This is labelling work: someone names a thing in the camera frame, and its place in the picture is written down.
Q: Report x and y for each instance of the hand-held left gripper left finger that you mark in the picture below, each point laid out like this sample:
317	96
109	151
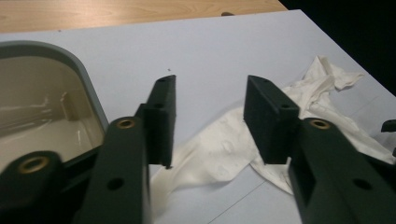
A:
124	174

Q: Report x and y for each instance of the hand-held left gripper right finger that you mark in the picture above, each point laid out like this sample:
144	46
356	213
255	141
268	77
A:
330	174

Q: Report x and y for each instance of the white baby romper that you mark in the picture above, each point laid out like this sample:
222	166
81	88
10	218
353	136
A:
218	149

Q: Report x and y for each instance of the beige plastic basket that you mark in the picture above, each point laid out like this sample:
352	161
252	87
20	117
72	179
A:
37	93

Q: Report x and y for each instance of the white table board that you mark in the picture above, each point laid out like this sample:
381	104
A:
202	46

